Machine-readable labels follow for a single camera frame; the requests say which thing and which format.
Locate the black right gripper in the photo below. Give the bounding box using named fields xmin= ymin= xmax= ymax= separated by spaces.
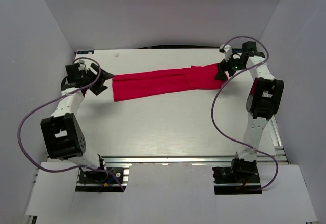
xmin=214 ymin=52 xmax=247 ymax=82

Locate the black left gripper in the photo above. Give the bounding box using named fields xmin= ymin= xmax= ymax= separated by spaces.
xmin=80 ymin=63 xmax=114 ymax=96

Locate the red t shirt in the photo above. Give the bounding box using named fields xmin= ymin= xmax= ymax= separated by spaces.
xmin=112 ymin=64 xmax=225 ymax=102

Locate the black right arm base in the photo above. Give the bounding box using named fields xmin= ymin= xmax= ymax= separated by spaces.
xmin=212 ymin=167 xmax=262 ymax=195

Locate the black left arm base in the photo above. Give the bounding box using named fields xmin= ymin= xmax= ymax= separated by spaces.
xmin=75 ymin=167 xmax=128 ymax=193

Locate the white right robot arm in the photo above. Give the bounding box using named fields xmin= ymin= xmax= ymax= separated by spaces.
xmin=215 ymin=41 xmax=284 ymax=183

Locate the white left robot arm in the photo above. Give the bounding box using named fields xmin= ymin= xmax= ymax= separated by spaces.
xmin=40 ymin=62 xmax=114 ymax=183

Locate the blue corner sticker left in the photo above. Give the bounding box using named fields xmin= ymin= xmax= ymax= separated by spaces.
xmin=77 ymin=50 xmax=94 ymax=55

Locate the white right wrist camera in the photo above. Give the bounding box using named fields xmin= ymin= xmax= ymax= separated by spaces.
xmin=219 ymin=44 xmax=232 ymax=61

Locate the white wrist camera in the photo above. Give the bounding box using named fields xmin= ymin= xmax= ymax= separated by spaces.
xmin=219 ymin=44 xmax=232 ymax=61
xmin=74 ymin=59 xmax=89 ymax=72

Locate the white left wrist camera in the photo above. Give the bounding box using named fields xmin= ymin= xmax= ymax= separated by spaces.
xmin=74 ymin=59 xmax=89 ymax=72

